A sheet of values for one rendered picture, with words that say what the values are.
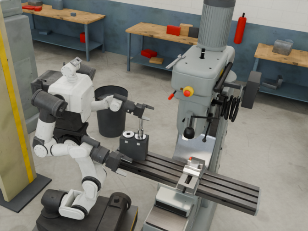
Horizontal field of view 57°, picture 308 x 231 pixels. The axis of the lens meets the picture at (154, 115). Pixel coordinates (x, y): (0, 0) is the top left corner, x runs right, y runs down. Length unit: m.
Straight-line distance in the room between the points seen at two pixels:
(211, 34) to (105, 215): 1.59
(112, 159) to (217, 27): 1.04
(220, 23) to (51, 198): 1.77
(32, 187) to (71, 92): 2.10
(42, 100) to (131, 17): 5.35
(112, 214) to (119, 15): 5.19
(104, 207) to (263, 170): 2.30
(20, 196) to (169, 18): 4.52
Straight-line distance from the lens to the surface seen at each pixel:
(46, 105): 1.56
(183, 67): 1.66
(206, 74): 1.63
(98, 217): 2.48
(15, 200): 3.50
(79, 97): 1.65
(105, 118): 3.99
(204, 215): 3.05
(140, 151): 2.35
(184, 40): 5.57
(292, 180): 4.11
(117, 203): 2.51
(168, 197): 2.30
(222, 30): 1.96
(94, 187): 2.07
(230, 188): 2.33
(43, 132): 1.66
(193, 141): 2.55
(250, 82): 2.05
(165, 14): 6.41
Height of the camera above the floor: 2.52
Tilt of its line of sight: 32 degrees down
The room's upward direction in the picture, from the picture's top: 4 degrees clockwise
